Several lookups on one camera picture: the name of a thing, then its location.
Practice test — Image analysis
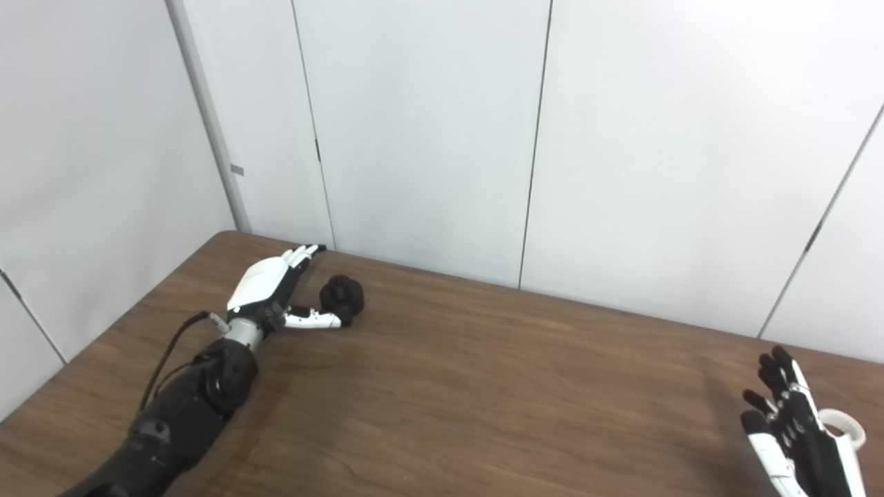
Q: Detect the round black part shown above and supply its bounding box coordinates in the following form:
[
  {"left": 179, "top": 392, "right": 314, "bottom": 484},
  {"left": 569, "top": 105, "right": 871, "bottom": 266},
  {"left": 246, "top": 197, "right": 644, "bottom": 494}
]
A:
[{"left": 319, "top": 275, "right": 365, "bottom": 328}]

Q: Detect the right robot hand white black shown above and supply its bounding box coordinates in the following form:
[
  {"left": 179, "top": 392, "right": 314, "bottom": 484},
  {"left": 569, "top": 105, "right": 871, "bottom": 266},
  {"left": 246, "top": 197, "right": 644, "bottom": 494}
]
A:
[{"left": 740, "top": 345, "right": 867, "bottom": 497}]

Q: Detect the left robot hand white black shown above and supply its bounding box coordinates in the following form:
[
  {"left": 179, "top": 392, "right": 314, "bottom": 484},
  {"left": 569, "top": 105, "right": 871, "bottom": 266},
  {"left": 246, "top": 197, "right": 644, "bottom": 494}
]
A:
[{"left": 227, "top": 244, "right": 353, "bottom": 332}]

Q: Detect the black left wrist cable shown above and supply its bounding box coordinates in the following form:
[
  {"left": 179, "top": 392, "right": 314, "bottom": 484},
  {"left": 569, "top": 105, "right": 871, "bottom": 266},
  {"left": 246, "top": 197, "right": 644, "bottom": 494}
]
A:
[{"left": 138, "top": 311, "right": 232, "bottom": 415}]

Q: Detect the grey wall corner post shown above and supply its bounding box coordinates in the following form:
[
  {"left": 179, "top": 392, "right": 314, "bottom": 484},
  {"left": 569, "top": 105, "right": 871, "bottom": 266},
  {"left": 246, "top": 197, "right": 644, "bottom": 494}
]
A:
[{"left": 166, "top": 0, "right": 253, "bottom": 234}]

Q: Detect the white ring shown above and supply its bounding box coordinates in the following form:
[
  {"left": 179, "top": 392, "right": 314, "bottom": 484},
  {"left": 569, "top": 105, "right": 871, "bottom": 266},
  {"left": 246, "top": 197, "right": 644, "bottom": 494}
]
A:
[{"left": 818, "top": 409, "right": 867, "bottom": 453}]

